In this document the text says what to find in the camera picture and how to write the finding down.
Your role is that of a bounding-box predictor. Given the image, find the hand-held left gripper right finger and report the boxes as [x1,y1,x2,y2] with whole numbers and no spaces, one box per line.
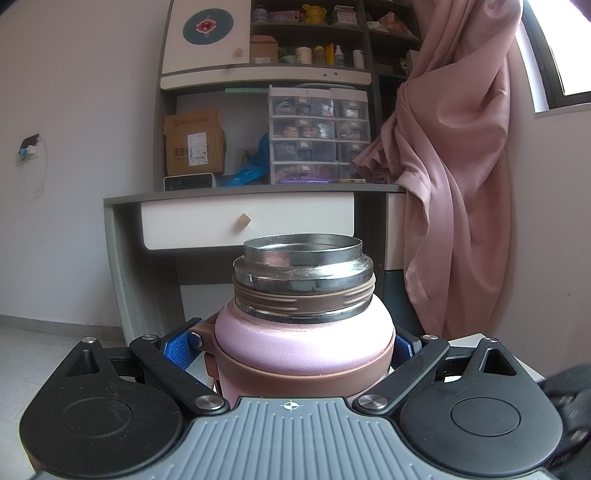
[353,333,536,414]

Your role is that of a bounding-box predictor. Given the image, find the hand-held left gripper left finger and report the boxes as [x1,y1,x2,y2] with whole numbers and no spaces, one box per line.
[58,330,230,414]

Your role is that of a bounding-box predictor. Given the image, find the pink insulated bottle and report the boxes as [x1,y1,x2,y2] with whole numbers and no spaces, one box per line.
[191,234,398,402]

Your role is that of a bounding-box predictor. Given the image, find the grey desk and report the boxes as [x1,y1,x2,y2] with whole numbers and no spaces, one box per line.
[102,184,409,344]

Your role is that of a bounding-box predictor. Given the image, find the pink curtain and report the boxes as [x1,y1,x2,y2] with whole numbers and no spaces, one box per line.
[351,0,541,340]

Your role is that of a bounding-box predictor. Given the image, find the blue plastic bag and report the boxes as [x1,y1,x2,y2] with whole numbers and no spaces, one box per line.
[222,134,271,188]

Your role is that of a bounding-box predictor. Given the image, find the brown cardboard box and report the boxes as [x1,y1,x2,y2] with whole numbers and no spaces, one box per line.
[163,108,227,177]

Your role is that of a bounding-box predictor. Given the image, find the clear plastic drawer organizer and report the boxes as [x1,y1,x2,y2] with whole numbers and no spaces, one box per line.
[268,85,371,185]

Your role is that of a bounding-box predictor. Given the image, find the grey white shelf cabinet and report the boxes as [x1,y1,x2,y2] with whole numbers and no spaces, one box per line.
[159,0,423,185]

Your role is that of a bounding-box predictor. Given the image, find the cabinet door with flower decal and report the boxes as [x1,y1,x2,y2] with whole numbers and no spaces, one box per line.
[161,0,252,77]

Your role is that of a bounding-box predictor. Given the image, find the small brown box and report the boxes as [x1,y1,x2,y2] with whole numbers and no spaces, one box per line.
[250,34,279,64]

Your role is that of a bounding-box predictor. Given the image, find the white printed box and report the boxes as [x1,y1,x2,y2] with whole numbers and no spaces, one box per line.
[332,6,362,26]

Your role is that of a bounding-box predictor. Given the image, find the dark framed window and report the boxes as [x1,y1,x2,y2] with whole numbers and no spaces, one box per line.
[517,0,591,114]

